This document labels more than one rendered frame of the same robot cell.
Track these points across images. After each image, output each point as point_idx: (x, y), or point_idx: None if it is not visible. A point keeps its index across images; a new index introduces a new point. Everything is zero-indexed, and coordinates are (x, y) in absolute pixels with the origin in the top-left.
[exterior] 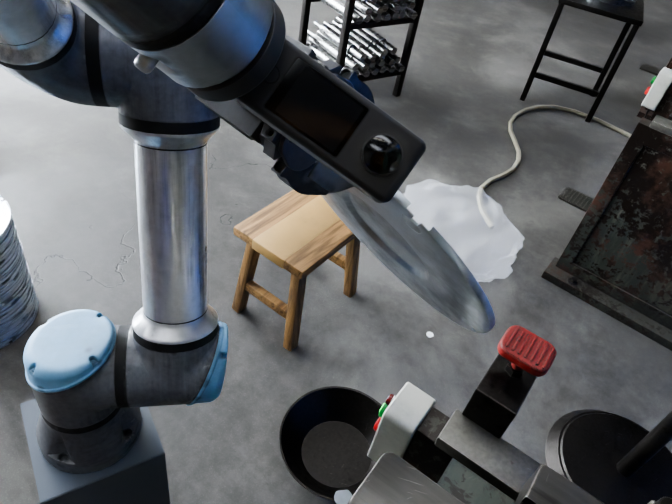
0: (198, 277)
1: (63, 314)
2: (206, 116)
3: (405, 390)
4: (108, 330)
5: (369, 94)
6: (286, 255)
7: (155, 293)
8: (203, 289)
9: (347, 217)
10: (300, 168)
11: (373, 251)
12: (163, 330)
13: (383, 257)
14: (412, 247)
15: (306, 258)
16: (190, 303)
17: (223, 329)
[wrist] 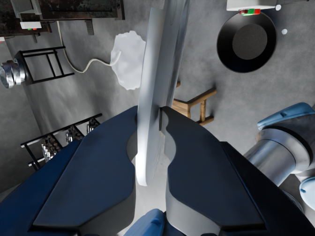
0: (257, 158)
1: (314, 209)
2: (174, 228)
3: (234, 6)
4: (312, 183)
5: None
6: (184, 114)
7: (283, 175)
8: (259, 149)
9: (172, 99)
10: None
11: (178, 70)
12: (298, 156)
13: (180, 61)
14: (181, 15)
15: (180, 106)
16: (273, 151)
17: (266, 123)
